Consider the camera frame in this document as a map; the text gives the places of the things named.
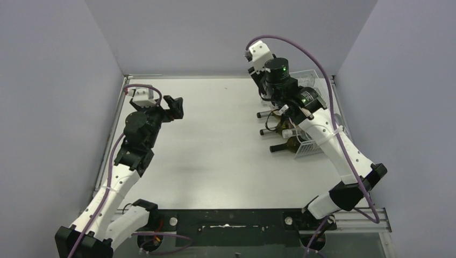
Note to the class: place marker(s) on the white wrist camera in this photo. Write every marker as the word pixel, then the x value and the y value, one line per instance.
pixel 258 53
pixel 143 97

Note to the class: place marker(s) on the olive wine bottle black cap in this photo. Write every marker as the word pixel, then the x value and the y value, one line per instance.
pixel 278 129

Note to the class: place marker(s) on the green wine bottle lowest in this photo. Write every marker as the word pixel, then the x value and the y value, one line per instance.
pixel 292 144

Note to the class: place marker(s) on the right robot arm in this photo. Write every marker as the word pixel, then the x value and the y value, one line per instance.
pixel 308 111

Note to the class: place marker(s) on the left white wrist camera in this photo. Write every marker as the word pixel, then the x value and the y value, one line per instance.
pixel 143 97

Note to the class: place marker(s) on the dark green wine bottle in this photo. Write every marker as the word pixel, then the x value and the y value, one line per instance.
pixel 265 114

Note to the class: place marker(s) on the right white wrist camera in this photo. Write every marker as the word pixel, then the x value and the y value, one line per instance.
pixel 258 53

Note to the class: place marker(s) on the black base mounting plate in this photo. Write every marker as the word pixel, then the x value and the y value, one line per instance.
pixel 170 231

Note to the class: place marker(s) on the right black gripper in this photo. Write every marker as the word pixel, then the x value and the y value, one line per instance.
pixel 256 79

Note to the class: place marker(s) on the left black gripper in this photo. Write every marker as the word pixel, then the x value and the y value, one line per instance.
pixel 168 110

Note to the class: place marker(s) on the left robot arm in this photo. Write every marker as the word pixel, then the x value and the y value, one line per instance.
pixel 95 233

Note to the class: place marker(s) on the clear round bottle black cap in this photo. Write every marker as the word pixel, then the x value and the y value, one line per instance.
pixel 291 132

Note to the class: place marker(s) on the white wire wine rack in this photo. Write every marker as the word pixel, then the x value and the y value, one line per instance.
pixel 310 78

